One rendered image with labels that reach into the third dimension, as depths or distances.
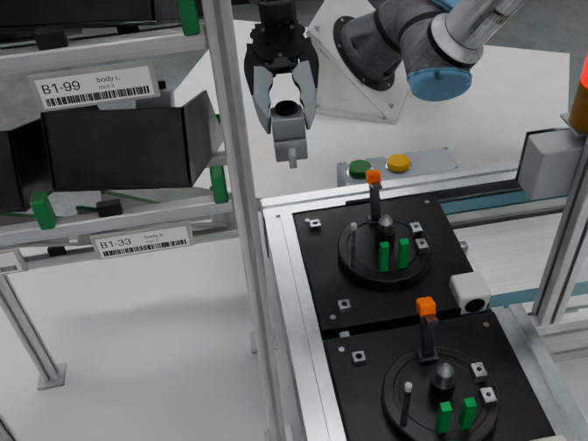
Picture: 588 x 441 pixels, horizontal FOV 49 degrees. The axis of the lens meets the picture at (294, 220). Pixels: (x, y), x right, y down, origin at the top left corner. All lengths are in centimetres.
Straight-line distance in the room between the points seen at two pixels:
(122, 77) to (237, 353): 61
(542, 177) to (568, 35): 303
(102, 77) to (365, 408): 52
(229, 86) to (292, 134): 37
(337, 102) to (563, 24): 257
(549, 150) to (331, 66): 73
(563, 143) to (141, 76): 48
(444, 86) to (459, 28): 12
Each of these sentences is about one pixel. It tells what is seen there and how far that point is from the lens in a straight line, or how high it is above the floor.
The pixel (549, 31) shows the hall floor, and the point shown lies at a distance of 380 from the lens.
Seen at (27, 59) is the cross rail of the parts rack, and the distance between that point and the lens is 49.
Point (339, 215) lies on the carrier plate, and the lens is 104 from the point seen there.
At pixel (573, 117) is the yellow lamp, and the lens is 76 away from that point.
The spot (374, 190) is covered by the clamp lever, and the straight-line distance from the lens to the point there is 97.
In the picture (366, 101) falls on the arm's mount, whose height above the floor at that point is 91.
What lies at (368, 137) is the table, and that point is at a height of 86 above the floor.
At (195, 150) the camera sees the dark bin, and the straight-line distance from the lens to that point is 62.
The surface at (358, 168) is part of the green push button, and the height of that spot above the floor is 97.
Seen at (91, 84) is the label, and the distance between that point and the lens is 49.
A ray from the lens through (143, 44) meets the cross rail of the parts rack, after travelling 48.
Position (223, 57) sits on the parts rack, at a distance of 49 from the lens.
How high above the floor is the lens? 168
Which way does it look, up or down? 43 degrees down
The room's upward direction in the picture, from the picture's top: 4 degrees counter-clockwise
